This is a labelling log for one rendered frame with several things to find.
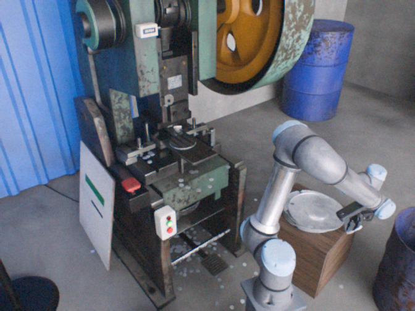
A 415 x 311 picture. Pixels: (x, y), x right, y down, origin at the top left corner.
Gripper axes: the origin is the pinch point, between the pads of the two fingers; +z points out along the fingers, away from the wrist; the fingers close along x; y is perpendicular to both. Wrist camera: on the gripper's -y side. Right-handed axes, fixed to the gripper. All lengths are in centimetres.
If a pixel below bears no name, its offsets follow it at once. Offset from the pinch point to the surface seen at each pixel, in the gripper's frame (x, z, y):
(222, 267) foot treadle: 19, 35, -50
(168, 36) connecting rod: 56, -71, -72
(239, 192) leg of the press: 39, 4, -37
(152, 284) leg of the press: 28, 51, -84
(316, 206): 25.7, 8.1, 2.0
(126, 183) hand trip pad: 25, -21, -94
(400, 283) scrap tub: -19.5, 17.8, 21.5
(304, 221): 17.5, 9.2, -9.2
